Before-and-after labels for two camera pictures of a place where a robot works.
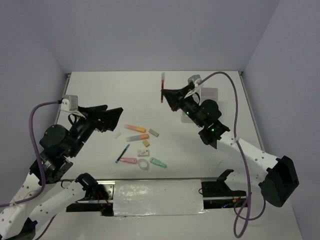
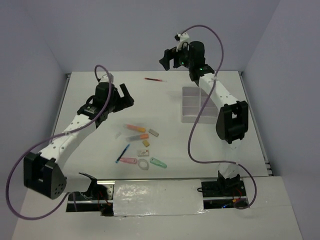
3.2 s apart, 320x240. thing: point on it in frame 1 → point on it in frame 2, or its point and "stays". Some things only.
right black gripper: [176, 97] → [170, 54]
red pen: [162, 85] → [152, 79]
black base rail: [214, 195] stays
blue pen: [122, 152] stays
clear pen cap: [118, 135] stays
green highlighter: [156, 162] stays
